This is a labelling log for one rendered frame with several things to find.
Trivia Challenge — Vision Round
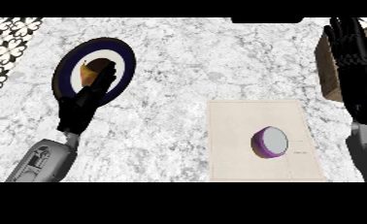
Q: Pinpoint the purple can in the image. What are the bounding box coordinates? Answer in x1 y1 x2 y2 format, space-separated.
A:
250 125 292 160

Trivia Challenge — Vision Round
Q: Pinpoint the beige placemat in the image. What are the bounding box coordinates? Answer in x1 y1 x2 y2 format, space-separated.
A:
206 100 329 182

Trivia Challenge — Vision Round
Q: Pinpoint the black and white patterned tile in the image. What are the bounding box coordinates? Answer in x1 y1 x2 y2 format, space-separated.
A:
0 16 46 90

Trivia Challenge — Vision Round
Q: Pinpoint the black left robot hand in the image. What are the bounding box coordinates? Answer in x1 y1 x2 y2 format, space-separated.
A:
56 60 118 136

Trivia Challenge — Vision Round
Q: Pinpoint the yellow brown pear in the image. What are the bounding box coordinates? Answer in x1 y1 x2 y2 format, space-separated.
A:
78 57 115 88

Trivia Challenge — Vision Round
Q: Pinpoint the navy and white plate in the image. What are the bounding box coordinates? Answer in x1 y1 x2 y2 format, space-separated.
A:
52 37 138 108

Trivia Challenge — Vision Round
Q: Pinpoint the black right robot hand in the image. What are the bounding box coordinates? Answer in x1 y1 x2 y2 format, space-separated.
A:
323 16 367 126

